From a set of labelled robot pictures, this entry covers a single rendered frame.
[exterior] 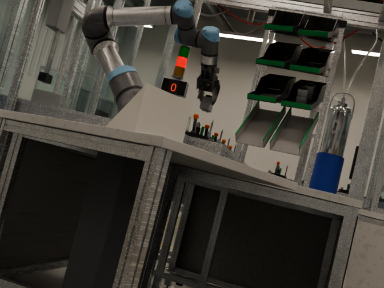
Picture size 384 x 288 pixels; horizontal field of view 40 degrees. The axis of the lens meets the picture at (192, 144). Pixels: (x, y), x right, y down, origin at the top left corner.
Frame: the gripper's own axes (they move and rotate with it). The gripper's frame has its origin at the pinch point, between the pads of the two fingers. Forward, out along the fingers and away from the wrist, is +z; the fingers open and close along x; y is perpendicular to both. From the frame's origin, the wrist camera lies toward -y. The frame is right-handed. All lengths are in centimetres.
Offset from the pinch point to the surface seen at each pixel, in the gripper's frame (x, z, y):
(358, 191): 78, 82, -72
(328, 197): 61, 7, 39
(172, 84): -21.4, 1.6, -10.7
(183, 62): -19.5, -7.0, -18.9
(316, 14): 38, -35, -35
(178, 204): -32, 114, -52
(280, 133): 35.3, 6.0, 4.6
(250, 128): 22.3, 5.8, 6.4
